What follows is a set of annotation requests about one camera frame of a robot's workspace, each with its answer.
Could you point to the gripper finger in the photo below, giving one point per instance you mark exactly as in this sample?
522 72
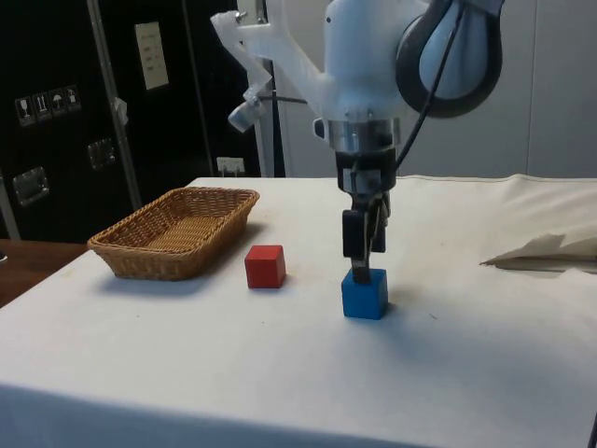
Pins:
355 233
380 233

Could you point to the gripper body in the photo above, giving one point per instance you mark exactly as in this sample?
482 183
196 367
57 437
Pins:
366 168

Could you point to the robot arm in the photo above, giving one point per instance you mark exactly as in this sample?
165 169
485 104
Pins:
359 56

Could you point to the wicker basket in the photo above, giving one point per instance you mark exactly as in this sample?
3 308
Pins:
177 233

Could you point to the blue cube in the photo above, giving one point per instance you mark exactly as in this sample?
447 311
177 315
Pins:
365 298

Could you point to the pale locker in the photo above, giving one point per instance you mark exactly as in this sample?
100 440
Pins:
298 149

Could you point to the red cube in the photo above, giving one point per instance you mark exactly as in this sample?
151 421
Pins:
265 267

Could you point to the black cabinet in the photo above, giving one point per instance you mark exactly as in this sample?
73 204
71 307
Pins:
56 56

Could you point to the translucent white mount bracket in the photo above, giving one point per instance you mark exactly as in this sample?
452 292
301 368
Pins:
275 44

